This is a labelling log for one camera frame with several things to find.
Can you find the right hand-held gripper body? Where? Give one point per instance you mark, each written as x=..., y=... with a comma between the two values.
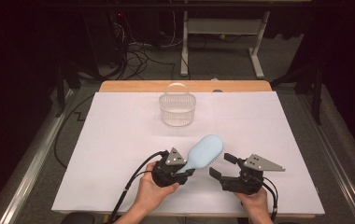
x=247, y=182

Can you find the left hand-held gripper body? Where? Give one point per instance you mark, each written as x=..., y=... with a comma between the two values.
x=163, y=174

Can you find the light blue hairbrush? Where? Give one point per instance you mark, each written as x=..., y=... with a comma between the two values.
x=205, y=151

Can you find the clear plastic basket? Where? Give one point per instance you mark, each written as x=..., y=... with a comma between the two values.
x=177, y=116

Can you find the person's left hand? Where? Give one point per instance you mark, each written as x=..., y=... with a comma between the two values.
x=152, y=194

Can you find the person's right hand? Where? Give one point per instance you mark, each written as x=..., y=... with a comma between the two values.
x=256, y=203

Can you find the white table cover sheet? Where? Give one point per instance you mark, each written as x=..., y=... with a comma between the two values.
x=104, y=161

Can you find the black stool seat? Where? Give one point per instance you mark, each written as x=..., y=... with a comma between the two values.
x=77, y=218

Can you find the black metal stand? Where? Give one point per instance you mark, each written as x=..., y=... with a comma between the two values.
x=316, y=93
x=61, y=90

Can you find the dark computer tower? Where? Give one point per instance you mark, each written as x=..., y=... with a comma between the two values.
x=104, y=37

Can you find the aluminium floor rail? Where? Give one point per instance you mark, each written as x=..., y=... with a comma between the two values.
x=32, y=168
x=334, y=161

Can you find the white metal desk frame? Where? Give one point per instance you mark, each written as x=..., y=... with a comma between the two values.
x=222, y=26

